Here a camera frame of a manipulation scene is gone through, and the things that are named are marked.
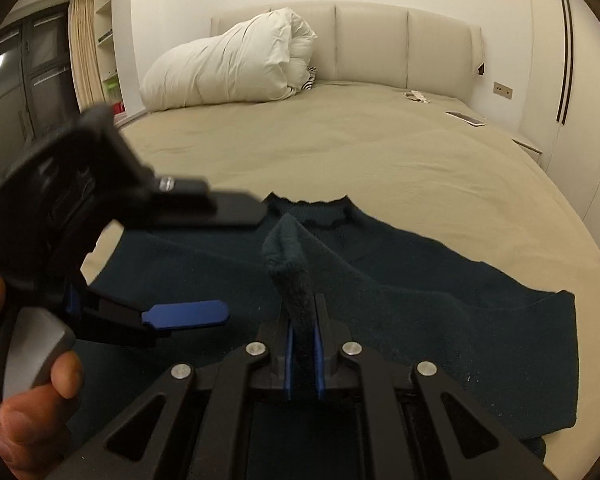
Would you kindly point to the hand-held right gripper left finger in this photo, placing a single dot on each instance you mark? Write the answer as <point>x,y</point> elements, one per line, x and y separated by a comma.
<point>288,360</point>

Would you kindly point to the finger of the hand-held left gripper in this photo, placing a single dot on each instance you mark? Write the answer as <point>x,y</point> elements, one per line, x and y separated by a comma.
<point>190,314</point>
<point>215,207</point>

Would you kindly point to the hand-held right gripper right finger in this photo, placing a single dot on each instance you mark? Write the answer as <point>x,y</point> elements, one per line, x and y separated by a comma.
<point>321,360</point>

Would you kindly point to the dark teal knit sweater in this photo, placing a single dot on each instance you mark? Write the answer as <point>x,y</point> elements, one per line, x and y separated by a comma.
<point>405,300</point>

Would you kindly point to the person's left hand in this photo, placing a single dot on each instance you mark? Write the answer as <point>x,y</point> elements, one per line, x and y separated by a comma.
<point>30,435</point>

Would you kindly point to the dark window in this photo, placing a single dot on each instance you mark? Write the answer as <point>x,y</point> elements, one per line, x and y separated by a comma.
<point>35,85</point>

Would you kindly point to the red box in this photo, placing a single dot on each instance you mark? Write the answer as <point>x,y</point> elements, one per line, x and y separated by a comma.
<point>119,107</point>

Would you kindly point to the green box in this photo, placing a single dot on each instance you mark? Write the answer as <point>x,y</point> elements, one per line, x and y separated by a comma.
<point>111,90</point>

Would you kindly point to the white rolled duvet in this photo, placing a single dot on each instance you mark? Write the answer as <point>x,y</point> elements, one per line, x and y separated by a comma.
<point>225,65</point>

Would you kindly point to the black and white striped pillow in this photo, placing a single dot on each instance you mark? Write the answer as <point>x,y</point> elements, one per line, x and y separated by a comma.
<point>310,79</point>

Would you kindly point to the beige curtain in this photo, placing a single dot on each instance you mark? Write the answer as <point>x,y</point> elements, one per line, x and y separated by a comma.
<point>86,45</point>

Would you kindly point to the bed with beige sheet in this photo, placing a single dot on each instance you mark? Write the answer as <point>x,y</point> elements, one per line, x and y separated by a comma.
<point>380,150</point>

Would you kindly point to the white bookshelf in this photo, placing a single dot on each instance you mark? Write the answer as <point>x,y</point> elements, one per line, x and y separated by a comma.
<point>106,15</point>

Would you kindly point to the beige padded headboard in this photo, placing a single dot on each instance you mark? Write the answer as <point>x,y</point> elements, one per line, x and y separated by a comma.
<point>370,40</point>

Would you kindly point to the small white item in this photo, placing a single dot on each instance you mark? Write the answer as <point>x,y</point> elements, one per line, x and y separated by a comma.
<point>416,96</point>

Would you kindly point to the flat phone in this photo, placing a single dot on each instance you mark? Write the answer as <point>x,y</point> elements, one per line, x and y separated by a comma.
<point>467,118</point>

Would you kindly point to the white nightstand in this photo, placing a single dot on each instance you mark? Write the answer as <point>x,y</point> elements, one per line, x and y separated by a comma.
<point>527,147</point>

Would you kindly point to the white wardrobe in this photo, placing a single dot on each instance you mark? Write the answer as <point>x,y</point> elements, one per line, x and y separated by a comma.
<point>590,85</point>

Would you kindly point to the wall socket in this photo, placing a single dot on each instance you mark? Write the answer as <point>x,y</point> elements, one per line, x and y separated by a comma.
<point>503,90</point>

